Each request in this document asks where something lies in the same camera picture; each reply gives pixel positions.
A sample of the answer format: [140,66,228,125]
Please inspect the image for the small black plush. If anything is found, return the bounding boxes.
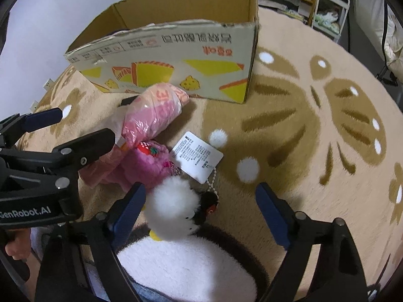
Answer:
[197,192,221,225]

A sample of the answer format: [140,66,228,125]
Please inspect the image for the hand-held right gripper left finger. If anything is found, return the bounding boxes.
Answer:
[35,182,147,302]

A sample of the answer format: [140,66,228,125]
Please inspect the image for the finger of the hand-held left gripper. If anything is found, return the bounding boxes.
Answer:
[0,128,116,193]
[0,107,63,148]

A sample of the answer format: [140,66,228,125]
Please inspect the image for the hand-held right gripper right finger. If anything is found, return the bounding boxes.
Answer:
[255,182,369,302]

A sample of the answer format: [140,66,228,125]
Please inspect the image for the printed cardboard box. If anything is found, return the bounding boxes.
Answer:
[64,0,260,104]

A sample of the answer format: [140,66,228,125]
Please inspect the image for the white duvet on chair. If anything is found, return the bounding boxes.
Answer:
[353,0,403,84]

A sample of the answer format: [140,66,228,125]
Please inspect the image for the white hang tag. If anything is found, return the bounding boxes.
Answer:
[172,131,224,183]

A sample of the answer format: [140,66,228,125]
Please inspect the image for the black and white plush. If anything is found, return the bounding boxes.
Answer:
[118,223,271,302]

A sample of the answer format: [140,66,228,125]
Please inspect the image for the pink strawberry plush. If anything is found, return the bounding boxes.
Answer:
[107,141,177,192]

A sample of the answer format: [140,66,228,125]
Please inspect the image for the white storage cart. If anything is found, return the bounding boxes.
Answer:
[310,0,351,43]

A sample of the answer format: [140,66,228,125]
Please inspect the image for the stacks of books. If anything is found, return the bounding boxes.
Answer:
[256,0,315,22]

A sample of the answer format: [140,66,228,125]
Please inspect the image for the person's left hand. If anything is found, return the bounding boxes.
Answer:
[5,228,32,261]

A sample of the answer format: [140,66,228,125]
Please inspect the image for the white fluffy plush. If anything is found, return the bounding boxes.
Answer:
[143,176,199,242]

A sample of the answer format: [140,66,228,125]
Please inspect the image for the lavender fleece cloth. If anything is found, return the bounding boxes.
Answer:
[30,226,52,258]

